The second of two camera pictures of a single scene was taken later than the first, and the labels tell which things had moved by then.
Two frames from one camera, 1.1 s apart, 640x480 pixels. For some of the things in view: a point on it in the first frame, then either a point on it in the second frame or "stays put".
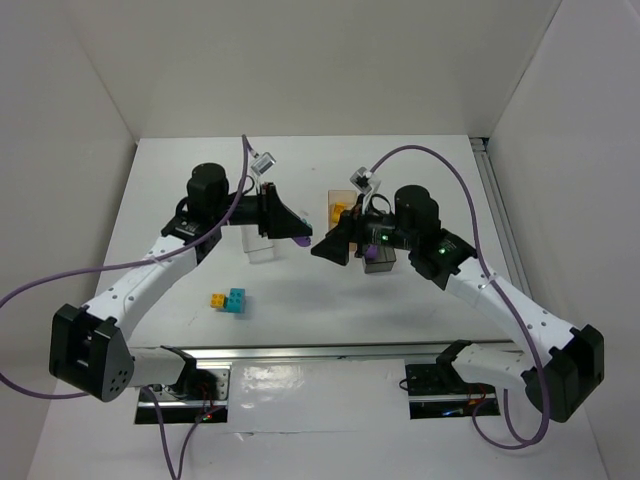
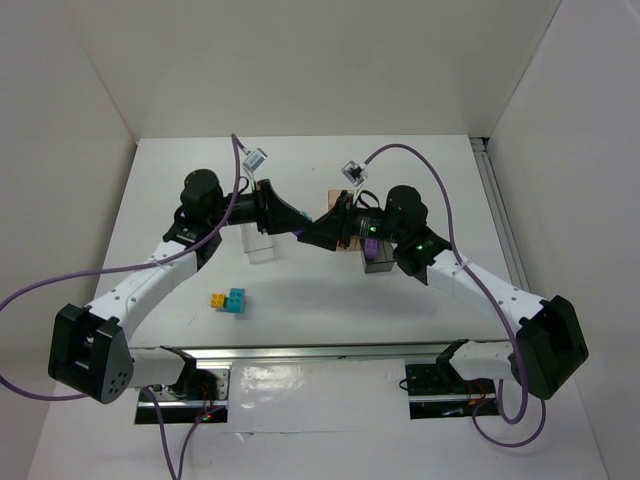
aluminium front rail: x=319 y=352 stays put
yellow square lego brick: x=217 y=299 stays put
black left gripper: x=270 y=210 stays put
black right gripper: x=356 y=228 to x=344 y=218
